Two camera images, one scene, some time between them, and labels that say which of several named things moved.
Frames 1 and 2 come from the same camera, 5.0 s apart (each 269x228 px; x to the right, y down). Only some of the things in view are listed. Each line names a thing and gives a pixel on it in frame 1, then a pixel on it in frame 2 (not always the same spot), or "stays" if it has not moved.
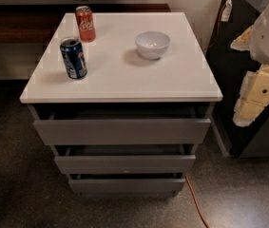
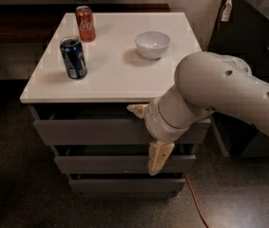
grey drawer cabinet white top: (125, 111) stays
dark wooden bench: (36, 24) stays
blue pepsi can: (74, 58) stays
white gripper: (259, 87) -> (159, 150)
